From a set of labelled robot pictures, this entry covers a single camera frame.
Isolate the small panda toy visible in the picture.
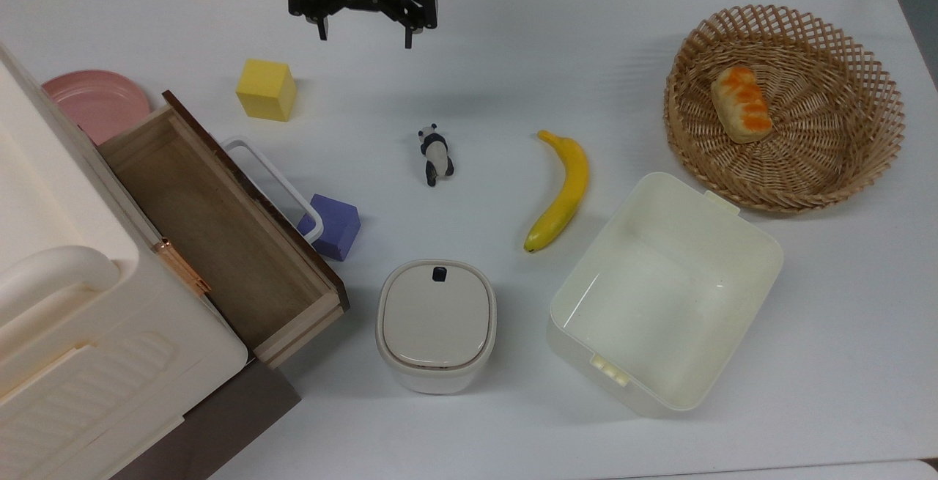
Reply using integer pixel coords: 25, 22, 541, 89
418, 124, 455, 188

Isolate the yellow toy banana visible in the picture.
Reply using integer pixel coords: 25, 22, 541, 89
523, 130, 590, 254

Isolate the orange glazed toy bread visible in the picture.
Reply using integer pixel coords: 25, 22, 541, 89
711, 65, 774, 144

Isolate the cream plastic toy cabinet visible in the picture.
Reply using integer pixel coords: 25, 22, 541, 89
0, 44, 250, 480

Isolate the dark brown drawer cabinet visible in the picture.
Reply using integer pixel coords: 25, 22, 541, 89
110, 359, 301, 480

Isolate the yellow foam cube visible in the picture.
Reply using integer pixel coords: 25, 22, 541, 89
236, 59, 298, 122

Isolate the purple foam cube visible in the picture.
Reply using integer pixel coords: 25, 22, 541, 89
297, 194, 361, 262

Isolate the pink plastic plate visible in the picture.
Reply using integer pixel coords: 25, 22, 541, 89
42, 70, 152, 146

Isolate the small beige lidded bin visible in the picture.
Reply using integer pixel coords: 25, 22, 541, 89
376, 259, 498, 395

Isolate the cream plastic open box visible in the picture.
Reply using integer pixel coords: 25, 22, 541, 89
547, 172, 785, 418

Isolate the woven wicker basket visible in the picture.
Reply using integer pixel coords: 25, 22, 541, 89
664, 4, 905, 215

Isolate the brown wooden drawer white handle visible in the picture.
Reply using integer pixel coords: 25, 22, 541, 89
99, 90, 350, 369

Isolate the copper cabinet door handle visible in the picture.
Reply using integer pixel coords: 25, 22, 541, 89
152, 238, 212, 296

